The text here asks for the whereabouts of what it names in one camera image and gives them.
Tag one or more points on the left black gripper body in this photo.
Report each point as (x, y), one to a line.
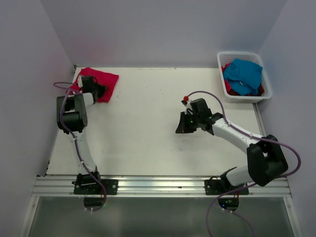
(99, 89)

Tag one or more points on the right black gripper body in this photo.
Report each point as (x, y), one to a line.
(197, 118)

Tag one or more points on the crimson red t shirt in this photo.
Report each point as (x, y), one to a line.
(107, 79)

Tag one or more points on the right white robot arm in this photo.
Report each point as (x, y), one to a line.
(265, 158)

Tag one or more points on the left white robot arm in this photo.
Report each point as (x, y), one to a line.
(72, 119)

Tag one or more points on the blue t shirt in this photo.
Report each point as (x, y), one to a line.
(243, 76)

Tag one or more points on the dark red t shirt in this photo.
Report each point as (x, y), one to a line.
(231, 92)

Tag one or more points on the white plastic basket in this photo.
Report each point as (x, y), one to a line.
(227, 57)

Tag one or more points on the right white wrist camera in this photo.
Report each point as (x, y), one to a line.
(187, 103)

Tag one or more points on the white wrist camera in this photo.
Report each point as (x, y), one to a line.
(187, 103)
(79, 81)

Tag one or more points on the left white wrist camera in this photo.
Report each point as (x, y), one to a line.
(79, 81)

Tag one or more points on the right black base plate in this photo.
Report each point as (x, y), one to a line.
(217, 187)

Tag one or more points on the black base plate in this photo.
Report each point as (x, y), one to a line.
(217, 187)
(111, 186)

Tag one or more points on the aluminium mounting rail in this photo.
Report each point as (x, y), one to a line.
(154, 187)

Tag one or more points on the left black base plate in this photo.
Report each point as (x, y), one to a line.
(111, 186)

